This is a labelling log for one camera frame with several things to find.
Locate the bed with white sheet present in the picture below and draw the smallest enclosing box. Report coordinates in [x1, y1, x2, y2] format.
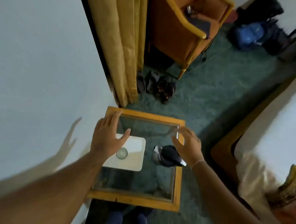
[208, 74, 296, 190]

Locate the patterned beige blanket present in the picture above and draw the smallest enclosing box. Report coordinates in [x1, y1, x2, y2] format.
[232, 140, 296, 224]

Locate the person's right hand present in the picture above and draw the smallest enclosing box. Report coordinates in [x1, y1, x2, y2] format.
[169, 126, 207, 170]

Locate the glass-top wooden side table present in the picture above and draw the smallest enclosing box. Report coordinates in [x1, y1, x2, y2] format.
[86, 105, 187, 213]

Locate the golden yellow curtain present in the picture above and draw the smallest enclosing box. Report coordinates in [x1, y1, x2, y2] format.
[76, 0, 148, 110]

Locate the white rectangular tray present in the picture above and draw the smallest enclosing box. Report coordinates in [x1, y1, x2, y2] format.
[101, 133, 147, 173]

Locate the large black bag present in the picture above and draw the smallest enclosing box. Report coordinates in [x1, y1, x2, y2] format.
[235, 0, 285, 27]

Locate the blue backpack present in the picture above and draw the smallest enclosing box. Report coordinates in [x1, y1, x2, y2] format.
[231, 20, 270, 53]

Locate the black cable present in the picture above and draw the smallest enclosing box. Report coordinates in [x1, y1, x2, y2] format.
[200, 38, 213, 63]

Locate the dark flat pouch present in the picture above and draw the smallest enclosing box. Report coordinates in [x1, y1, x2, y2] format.
[186, 16, 212, 39]

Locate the clear drinking glass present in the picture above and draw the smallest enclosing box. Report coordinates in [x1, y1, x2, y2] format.
[115, 146, 129, 161]

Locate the person's left leg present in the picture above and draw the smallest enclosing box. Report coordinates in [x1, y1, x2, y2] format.
[102, 209, 125, 224]

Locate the orange armchair with yellow trim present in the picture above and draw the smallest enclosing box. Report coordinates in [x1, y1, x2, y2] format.
[146, 0, 236, 83]

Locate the steel flask with black lid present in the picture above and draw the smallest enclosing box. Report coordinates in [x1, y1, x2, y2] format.
[150, 144, 188, 169]

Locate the person's left forearm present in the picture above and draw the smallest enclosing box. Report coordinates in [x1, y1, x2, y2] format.
[0, 144, 111, 224]

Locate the small black bag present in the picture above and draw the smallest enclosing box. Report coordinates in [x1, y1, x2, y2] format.
[262, 22, 290, 57]

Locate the person's left hand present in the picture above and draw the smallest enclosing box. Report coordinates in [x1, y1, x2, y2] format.
[89, 108, 133, 162]

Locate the brown leather shoe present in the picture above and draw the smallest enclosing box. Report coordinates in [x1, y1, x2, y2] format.
[162, 81, 177, 105]
[155, 79, 168, 100]

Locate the person's right forearm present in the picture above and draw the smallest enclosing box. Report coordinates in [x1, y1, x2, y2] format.
[189, 159, 286, 224]

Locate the dark slipper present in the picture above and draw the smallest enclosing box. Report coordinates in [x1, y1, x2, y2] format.
[135, 74, 147, 94]
[145, 70, 161, 95]

